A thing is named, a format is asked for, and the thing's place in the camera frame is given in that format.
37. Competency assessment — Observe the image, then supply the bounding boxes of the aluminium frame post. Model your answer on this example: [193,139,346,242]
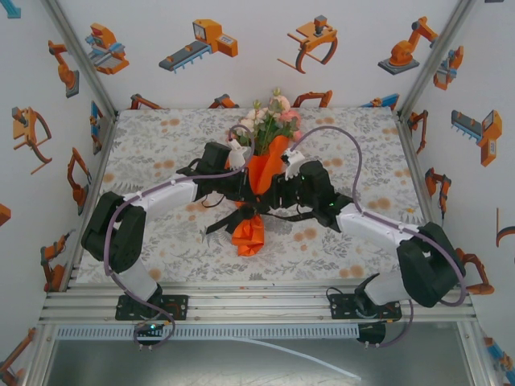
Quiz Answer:
[396,0,478,117]
[39,0,120,117]

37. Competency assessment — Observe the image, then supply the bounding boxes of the slotted grey cable duct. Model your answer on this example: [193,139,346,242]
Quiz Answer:
[56,324,360,339]

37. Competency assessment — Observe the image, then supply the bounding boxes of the white plastic tube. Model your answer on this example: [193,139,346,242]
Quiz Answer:
[225,336,362,381]

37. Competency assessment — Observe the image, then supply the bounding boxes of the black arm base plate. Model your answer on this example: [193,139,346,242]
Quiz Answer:
[115,294,190,322]
[329,293,402,322]

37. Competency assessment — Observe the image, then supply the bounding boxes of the artificial flower bunch green stems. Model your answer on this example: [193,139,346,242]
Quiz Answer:
[237,87,302,158]

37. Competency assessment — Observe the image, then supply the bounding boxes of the black ribbon gold lettering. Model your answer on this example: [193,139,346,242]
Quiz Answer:
[204,203,319,236]

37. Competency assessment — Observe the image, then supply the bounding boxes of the aluminium side rail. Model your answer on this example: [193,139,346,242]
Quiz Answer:
[396,110,455,290]
[64,110,121,293]

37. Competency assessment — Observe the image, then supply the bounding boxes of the aluminium table edge rail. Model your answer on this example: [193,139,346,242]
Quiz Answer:
[38,281,478,325]

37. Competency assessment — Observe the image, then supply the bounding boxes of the leaf print tablecloth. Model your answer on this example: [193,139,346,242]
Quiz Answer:
[78,106,443,282]

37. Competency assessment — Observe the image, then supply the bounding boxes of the aluminium frame leg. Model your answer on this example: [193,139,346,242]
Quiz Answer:
[456,321,498,386]
[22,323,57,386]

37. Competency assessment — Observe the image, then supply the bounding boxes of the small black controller box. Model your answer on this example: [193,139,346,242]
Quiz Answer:
[134,321,166,351]
[356,321,386,347]

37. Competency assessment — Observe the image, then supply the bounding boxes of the orange wrapping paper sheet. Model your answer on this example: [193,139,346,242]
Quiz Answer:
[231,134,290,257]

